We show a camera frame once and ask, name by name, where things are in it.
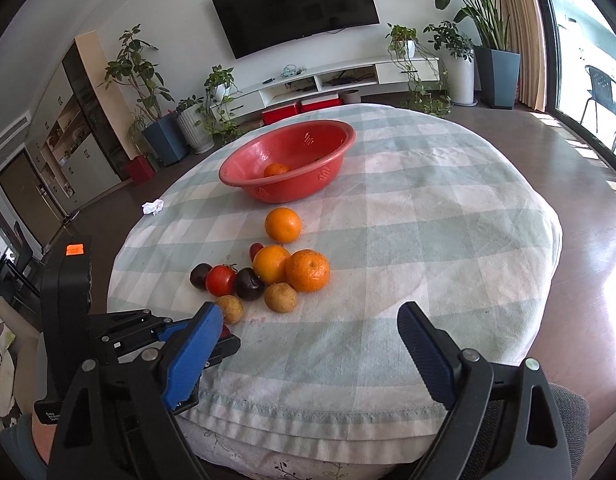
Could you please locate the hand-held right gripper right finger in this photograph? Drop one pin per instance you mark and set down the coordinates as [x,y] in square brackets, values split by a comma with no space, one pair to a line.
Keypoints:
[427,360]

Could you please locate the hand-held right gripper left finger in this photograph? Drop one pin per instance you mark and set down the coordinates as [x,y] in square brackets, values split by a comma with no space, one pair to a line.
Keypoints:
[188,360]

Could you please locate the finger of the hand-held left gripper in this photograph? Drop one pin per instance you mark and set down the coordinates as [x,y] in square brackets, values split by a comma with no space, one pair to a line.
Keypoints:
[138,322]
[228,349]

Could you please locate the small red fruit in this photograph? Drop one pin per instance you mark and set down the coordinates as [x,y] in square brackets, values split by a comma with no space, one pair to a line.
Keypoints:
[256,251]
[225,331]

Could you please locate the tan round fruit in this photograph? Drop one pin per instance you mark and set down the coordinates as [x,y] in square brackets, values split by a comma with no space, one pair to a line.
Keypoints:
[231,308]
[281,297]

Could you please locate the red tomato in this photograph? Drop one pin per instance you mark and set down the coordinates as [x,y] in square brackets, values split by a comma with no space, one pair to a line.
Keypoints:
[221,280]

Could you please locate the orange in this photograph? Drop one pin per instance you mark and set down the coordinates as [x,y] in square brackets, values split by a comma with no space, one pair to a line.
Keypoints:
[283,224]
[308,271]
[270,264]
[277,171]

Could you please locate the red plastic colander basin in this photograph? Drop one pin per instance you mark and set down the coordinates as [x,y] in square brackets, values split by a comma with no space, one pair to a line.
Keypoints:
[298,140]

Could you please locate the person's left forearm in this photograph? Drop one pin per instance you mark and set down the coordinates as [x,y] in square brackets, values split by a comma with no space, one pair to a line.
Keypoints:
[23,452]

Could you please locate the dark dining chair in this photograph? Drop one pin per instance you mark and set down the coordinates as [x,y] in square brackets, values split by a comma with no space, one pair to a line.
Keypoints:
[15,272]

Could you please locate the floral white cloth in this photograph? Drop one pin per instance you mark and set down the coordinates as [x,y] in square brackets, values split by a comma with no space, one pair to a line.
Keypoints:
[228,447]

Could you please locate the crumpled white tissue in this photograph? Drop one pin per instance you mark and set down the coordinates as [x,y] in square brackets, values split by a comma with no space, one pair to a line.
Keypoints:
[153,206]

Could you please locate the brown door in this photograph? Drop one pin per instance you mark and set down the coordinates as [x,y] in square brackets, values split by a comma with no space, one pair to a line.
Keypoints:
[25,195]

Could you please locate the grey fabric chair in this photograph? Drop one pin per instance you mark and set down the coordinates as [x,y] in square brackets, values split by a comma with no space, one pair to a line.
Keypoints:
[567,415]

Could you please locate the green checked tablecloth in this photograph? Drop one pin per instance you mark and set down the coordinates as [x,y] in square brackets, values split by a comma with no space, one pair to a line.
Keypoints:
[412,210]

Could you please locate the small red floor box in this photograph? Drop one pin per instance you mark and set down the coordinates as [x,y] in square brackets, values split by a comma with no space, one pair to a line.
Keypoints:
[140,171]

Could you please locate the white air vent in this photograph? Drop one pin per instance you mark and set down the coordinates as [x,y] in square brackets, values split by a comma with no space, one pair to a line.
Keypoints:
[8,135]

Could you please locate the tall plant in blue pot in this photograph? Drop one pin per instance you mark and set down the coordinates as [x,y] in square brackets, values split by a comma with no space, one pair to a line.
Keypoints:
[163,140]

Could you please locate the plant in white ribbed pot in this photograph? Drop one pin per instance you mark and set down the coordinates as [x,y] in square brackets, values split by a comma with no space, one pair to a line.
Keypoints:
[195,130]

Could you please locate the red storage box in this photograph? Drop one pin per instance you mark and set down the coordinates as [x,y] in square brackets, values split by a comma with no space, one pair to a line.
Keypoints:
[280,114]
[320,104]

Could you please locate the trailing plant in white pot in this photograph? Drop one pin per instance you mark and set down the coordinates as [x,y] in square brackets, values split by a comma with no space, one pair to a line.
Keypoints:
[410,49]
[220,91]

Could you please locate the small beige pot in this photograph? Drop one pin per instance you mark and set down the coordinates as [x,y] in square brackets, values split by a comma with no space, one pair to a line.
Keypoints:
[352,96]

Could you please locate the plant in tall white pot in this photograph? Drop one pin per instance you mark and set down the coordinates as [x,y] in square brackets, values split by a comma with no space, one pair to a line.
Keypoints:
[461,80]

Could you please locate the large-leaf plant in dark pot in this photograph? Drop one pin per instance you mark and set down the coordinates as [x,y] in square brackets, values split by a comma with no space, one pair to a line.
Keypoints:
[497,77]

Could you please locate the white television cabinet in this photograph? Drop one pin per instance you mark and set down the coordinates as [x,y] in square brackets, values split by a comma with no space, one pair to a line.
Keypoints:
[387,71]

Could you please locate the black balcony chair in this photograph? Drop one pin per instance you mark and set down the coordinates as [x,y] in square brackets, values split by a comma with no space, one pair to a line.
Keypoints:
[600,87]

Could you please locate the beige curtain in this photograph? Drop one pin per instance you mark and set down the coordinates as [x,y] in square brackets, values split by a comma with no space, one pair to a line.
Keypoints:
[530,35]

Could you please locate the beige wall cabinet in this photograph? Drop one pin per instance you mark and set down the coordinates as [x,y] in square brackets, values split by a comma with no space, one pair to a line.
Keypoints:
[88,160]

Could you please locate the black wall television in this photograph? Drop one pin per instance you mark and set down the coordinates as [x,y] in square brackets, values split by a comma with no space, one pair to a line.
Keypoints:
[298,5]

